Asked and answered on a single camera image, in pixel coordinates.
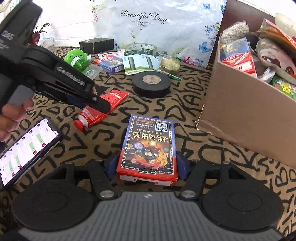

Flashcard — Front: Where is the purple red playing card box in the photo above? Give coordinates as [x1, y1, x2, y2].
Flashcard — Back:
[116, 114, 178, 186]

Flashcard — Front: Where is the red toothpaste tube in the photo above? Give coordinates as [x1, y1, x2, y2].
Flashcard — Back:
[74, 90, 130, 131]

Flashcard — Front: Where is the clear square adhesive hook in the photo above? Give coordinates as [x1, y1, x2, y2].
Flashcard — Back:
[82, 64, 103, 80]

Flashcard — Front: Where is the blue red playing card box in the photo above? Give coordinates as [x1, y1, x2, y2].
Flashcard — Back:
[93, 56, 124, 74]

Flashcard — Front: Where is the black electrical tape roll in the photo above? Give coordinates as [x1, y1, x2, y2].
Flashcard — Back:
[132, 71, 171, 98]

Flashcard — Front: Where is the person's left hand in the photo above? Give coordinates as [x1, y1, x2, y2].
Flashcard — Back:
[0, 98, 34, 142]

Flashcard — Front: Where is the green mosquito repellent bottle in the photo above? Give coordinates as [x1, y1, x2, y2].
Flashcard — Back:
[64, 49, 91, 72]

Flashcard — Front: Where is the black cardboard box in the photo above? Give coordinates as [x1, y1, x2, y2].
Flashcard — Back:
[79, 38, 114, 54]

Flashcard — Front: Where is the brown cardboard box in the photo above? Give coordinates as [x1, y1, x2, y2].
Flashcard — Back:
[195, 32, 296, 169]

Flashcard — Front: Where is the smartphone with lit screen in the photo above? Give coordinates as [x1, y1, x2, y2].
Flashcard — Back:
[1, 117, 63, 188]

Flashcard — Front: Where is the white red blister card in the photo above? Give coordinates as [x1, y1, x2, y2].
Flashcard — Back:
[98, 51, 124, 59]

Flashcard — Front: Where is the green white blister pack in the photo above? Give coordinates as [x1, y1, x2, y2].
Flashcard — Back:
[122, 48, 163, 75]

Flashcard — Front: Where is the card box inside carton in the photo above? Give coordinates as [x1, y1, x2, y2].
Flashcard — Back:
[219, 38, 257, 77]

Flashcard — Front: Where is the white floral plastic bag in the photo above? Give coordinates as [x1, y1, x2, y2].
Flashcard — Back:
[91, 0, 226, 67]

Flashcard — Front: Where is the bag of white beads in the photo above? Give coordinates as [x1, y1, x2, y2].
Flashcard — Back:
[220, 21, 249, 44]

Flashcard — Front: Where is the dark brown wooden board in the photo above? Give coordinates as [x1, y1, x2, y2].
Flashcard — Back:
[207, 0, 275, 70]

